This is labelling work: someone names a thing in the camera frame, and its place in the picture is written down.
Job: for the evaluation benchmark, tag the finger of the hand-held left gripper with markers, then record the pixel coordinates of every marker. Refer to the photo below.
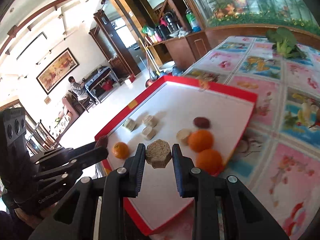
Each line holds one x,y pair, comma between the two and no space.
62,176
85,155

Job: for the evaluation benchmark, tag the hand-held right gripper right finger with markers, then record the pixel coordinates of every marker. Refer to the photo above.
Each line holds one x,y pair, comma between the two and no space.
177,170

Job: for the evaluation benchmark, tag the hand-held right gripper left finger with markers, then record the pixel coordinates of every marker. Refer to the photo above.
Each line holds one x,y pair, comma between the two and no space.
140,170

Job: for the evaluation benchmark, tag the dark red jujube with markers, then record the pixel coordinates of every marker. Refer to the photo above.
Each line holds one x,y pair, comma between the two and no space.
201,122
101,140

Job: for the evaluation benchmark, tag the hexagonal beige cake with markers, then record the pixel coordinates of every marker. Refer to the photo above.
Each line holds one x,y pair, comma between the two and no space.
158,154

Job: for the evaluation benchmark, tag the small orange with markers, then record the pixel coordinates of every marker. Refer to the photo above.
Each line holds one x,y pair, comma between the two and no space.
120,150

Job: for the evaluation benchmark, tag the large orange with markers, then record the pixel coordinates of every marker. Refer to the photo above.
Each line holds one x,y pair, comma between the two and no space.
209,161
200,140

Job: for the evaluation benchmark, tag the round beige cake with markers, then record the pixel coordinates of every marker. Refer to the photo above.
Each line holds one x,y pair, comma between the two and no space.
184,136

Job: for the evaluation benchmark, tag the small square beige cake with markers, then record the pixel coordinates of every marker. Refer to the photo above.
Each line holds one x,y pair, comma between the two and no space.
130,124
150,120
147,132

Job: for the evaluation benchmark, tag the red box with white inside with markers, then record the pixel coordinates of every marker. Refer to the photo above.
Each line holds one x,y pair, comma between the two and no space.
212,105

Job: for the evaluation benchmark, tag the person's left hand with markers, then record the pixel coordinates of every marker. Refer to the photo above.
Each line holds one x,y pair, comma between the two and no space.
35,217

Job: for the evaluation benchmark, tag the red bucket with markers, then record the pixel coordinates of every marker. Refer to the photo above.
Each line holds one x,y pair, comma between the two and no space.
107,86

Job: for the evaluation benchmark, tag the dark side table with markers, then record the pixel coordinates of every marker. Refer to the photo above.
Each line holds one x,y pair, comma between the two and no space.
100,76

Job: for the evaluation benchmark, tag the small red box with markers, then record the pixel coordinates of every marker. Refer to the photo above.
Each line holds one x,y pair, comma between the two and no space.
131,79

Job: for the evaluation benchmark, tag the blue water jug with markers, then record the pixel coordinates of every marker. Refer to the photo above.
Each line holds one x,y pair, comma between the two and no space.
176,71

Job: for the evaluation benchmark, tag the mop sticks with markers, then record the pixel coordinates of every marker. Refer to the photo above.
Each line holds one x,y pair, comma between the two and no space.
150,60

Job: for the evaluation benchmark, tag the black kettle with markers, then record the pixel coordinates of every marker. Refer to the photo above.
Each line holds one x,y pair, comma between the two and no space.
162,31

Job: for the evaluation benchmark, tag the green snack bag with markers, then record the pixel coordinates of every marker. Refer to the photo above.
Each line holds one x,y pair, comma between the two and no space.
147,30

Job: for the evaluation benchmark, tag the black thermos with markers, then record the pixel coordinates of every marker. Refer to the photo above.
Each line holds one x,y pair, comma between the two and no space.
171,21

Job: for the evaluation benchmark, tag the green plastic bottle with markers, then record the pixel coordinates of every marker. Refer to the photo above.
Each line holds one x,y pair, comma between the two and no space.
193,20

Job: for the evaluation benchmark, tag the green leafy vegetable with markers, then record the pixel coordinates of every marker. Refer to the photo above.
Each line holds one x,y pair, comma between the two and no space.
285,41

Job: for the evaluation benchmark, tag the glass panel with flowers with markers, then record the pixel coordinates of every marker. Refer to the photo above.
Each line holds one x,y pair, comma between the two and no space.
250,2

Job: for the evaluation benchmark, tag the framed wall painting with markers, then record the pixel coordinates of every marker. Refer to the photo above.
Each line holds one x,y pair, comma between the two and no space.
58,71

